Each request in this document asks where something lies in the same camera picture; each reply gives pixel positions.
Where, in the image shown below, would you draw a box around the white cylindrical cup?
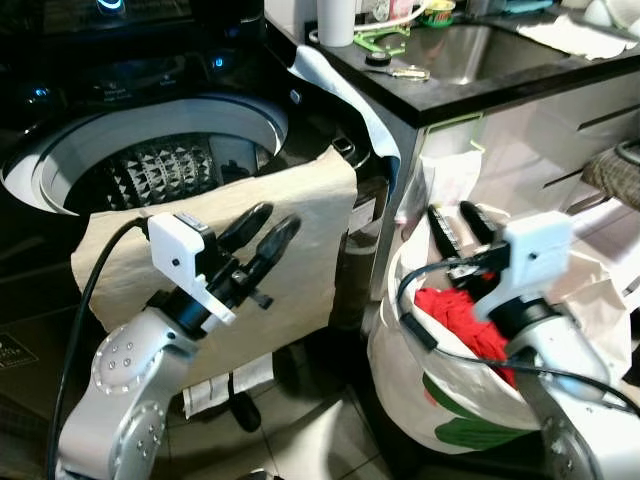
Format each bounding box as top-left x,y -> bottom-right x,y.
316,0 -> 359,49

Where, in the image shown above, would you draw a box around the green tin can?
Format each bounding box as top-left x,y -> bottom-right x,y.
420,0 -> 457,29

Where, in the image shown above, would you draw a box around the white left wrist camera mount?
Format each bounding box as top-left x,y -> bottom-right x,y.
147,211 -> 239,327

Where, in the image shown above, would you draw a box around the stainless steel sink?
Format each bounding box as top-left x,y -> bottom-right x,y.
408,22 -> 633,87

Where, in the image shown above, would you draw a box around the white cabinet with black countertop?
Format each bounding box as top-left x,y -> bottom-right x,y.
263,0 -> 640,301

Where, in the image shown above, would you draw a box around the black top-load washing machine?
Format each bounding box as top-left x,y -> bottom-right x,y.
0,0 -> 403,471

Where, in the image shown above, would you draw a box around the white paper tags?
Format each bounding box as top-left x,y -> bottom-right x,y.
182,354 -> 277,420

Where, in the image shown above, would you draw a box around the white dishes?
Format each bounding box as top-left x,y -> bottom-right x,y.
580,0 -> 640,32

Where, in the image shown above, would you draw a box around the beige cloth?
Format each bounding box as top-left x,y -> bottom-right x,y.
71,150 -> 360,389

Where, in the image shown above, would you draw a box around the red garment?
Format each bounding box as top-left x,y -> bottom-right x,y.
412,287 -> 518,388

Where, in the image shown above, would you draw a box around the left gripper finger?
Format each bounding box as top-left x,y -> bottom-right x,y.
240,215 -> 302,287
215,202 -> 275,254

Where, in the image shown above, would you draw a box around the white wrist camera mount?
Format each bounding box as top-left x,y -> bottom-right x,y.
147,211 -> 239,327
496,211 -> 575,303

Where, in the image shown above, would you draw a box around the chair with patterned seat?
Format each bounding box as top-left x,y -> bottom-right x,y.
579,140 -> 640,213

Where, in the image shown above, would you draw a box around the hanging white plastic bag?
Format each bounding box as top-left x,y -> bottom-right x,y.
397,113 -> 488,226

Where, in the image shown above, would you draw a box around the white laundry bag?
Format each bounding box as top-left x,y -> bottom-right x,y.
367,203 -> 640,457

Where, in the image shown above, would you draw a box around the green plastic utensil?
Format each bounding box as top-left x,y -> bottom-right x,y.
351,26 -> 413,57

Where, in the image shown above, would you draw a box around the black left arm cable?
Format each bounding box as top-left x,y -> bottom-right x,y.
44,214 -> 153,480

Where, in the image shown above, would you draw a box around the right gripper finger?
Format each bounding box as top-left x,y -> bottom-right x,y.
457,200 -> 498,249
427,204 -> 463,263

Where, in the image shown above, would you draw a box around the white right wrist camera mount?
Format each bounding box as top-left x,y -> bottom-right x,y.
496,211 -> 575,303

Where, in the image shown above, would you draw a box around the white and blue cloth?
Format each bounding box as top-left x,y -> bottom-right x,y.
289,44 -> 403,169

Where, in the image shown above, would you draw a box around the white dish cloth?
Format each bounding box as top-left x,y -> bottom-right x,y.
514,14 -> 638,62

